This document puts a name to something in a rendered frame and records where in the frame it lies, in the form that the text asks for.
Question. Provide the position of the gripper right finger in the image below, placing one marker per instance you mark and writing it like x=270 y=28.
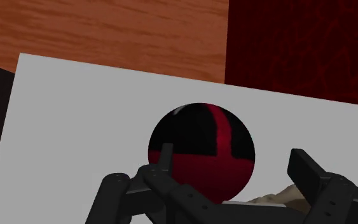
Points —
x=330 y=192

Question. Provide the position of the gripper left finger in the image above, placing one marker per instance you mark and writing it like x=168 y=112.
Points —
x=166 y=198

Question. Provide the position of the tan lumpy object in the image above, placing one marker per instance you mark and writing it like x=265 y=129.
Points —
x=290 y=195

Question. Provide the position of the black and red ball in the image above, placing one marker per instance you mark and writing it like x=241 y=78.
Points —
x=197 y=133

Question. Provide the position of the white table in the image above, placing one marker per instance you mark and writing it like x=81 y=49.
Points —
x=73 y=124

